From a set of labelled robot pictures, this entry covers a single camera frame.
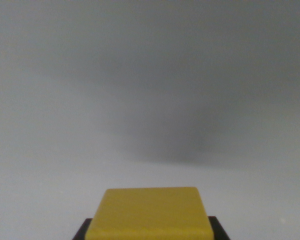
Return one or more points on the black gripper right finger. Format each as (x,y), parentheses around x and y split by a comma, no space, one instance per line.
(218,230)

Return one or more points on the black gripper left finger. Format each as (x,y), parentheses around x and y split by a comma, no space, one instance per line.
(83,231)

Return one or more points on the yellow cube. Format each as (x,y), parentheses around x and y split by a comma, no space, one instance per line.
(150,215)

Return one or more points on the grey plastic bin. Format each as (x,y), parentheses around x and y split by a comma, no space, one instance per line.
(150,87)

